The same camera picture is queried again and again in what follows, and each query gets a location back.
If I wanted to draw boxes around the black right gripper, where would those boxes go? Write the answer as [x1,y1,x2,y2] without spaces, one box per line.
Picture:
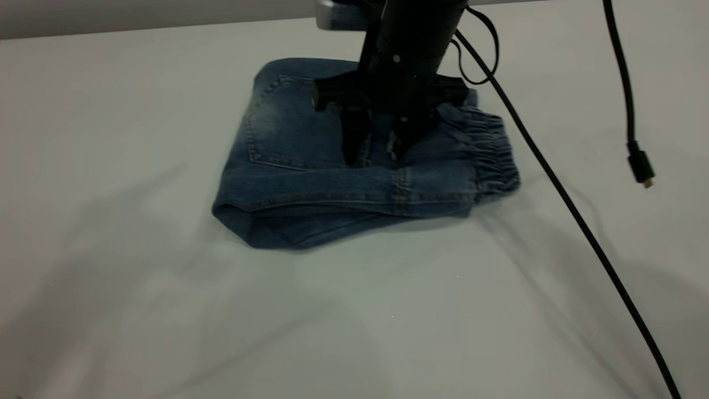
[312,39,472,166]

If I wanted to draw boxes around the blue denim pants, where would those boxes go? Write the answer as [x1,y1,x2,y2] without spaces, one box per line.
[212,57,521,250]

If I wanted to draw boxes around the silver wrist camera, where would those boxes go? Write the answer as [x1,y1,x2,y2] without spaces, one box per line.
[315,0,383,31]

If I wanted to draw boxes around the thin looped black cable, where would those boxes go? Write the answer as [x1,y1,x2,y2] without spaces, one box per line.
[453,6,500,86]

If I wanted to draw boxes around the thick black cable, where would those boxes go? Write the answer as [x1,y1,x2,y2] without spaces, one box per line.
[453,29,683,399]

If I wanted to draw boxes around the black cable with plug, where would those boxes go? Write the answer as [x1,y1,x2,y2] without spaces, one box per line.
[604,0,656,190]

